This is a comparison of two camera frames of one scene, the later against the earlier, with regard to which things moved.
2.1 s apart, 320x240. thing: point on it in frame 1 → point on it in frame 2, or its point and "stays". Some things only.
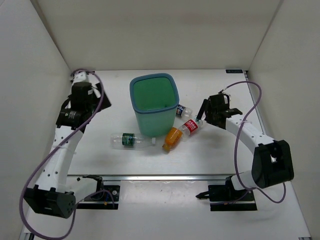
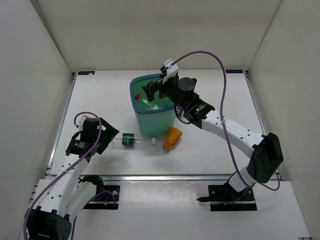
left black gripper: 105,103 → 109,133
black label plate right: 234,71 stays
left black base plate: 109,193 stays
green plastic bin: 154,97 stays
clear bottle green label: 127,140 stays
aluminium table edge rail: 151,178 stays
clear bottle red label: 189,127 → 150,107
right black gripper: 209,108 → 153,87
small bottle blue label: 183,111 stays
